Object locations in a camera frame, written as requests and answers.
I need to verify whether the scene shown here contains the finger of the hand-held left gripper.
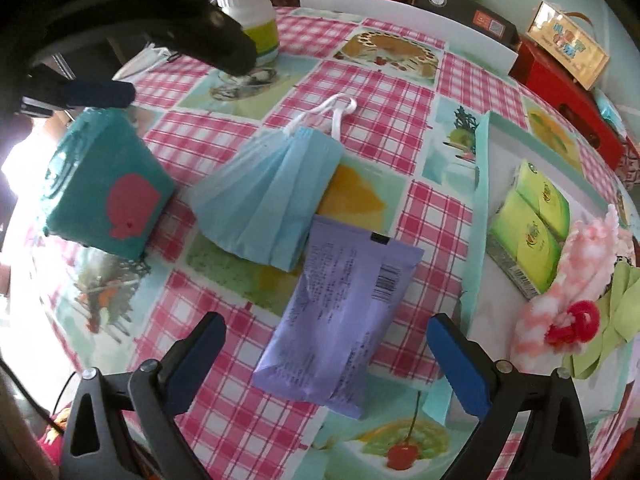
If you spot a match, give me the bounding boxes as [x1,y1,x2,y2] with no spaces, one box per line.
[150,5,258,76]
[20,80,137,111]

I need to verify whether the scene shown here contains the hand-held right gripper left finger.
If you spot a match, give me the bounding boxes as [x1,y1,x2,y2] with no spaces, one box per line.
[59,311,228,480]

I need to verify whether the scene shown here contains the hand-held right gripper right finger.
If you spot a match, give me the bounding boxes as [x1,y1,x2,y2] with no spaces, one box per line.
[426,312,593,480]

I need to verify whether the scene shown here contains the teal plastic toy case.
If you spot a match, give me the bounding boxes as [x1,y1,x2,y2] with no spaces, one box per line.
[40,107,177,261]

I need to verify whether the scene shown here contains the red pink pipe cleaner flower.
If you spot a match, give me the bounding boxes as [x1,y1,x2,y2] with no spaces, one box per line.
[545,300,601,346]

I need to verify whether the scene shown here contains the pink white striped cloth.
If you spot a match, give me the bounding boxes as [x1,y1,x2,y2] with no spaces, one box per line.
[512,205,633,358]

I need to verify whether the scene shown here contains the green tissue pack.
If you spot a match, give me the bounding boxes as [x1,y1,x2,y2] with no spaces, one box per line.
[487,159,572,301]

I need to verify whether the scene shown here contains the blue face mask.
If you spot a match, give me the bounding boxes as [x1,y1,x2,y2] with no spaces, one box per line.
[190,95,358,273]

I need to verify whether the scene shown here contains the green cloth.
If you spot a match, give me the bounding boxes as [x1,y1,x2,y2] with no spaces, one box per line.
[562,262,640,381]

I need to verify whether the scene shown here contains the teal tray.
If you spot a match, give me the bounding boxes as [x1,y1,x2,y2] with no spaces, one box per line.
[420,110,640,426]

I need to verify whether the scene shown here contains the white pill bottle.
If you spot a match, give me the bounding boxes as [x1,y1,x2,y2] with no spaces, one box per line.
[215,0,281,68]

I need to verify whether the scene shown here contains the pink checkered tablecloth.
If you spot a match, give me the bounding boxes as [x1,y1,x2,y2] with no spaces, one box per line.
[0,2,640,480]

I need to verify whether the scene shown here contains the red patterned cloth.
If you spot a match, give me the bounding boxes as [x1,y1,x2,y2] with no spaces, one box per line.
[37,407,71,461]

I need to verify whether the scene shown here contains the black box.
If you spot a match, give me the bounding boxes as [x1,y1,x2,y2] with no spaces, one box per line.
[412,0,520,46]

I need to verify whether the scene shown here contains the red patterned box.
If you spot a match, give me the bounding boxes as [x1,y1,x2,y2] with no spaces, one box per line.
[617,135,640,186]

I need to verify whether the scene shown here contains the light blue packet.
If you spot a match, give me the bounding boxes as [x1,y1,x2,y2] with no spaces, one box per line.
[595,87,628,136]

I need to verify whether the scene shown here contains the red gift box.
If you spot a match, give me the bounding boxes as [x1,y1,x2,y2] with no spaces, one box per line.
[510,40,626,171]

